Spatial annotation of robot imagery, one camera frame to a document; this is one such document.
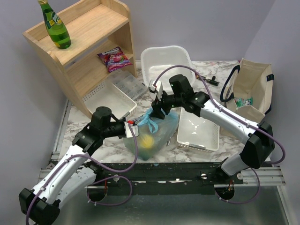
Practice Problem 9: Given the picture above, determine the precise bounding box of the light blue plastic grocery bag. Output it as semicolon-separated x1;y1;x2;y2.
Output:
135;108;179;161

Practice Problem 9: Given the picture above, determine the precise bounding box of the yellow lemon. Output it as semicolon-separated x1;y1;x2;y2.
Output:
139;135;155;149

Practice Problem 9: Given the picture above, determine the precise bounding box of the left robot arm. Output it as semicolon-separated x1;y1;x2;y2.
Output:
19;106;137;225

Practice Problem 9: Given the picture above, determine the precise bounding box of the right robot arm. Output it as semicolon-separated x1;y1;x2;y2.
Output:
149;74;275;176

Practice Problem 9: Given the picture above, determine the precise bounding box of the clear plastic organizer box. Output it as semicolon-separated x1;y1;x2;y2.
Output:
108;70;148;100

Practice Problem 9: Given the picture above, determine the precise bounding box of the white perforated plastic basket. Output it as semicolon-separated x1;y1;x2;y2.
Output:
177;108;220;152

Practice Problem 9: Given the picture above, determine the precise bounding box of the large white plastic tub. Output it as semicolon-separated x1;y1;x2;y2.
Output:
141;45;195;94

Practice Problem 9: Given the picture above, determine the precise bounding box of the small black tool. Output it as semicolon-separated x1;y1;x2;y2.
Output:
195;75;219;86

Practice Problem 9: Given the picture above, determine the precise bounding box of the pink candy bag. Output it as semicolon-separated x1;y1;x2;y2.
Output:
97;46;132;73

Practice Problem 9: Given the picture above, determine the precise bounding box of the green snack packet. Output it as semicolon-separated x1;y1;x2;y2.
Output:
234;97;253;108

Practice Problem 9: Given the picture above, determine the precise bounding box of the floral canvas tote bag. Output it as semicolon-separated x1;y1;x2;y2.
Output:
220;59;274;123

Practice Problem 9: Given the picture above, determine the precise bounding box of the wooden shelf unit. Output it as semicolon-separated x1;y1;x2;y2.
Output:
23;0;136;118

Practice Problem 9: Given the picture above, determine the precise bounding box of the green glass bottle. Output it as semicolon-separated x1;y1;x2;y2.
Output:
38;0;71;49

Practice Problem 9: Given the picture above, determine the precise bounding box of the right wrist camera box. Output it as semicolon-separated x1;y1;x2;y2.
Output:
148;80;167;101

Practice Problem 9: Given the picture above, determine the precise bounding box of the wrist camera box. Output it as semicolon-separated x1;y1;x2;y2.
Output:
148;80;167;101
124;120;139;138

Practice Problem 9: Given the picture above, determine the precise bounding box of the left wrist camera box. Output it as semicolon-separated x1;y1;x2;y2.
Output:
124;120;139;138

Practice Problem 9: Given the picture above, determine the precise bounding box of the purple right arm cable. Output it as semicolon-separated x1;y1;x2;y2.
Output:
152;65;286;205

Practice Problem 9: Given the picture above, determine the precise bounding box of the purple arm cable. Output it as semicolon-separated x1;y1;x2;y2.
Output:
25;120;139;225
152;65;286;205

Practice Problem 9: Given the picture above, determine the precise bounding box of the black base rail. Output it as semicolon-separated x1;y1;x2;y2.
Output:
87;162;243;201

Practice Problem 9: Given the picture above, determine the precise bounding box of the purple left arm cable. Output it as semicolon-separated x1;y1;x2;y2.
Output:
25;120;139;225

